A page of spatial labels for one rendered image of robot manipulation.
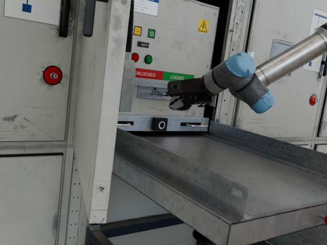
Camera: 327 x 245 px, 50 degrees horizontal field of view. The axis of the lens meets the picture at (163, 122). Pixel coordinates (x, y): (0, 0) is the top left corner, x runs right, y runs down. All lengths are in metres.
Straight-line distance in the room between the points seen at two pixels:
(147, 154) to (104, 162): 0.37
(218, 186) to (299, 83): 1.25
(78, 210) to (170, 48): 0.69
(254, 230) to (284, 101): 1.17
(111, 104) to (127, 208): 0.86
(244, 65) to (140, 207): 0.71
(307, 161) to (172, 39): 0.66
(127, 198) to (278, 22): 1.03
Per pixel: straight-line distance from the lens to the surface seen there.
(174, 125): 1.45
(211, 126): 1.56
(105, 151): 0.59
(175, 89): 1.10
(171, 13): 1.40
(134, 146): 1.01
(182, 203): 0.79
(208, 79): 1.08
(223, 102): 1.56
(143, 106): 1.36
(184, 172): 0.83
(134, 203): 1.41
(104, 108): 0.58
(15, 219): 1.22
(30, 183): 1.19
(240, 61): 1.01
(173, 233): 1.59
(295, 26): 1.85
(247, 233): 0.74
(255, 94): 1.06
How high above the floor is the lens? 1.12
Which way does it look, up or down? 9 degrees down
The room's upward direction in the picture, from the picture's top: 7 degrees clockwise
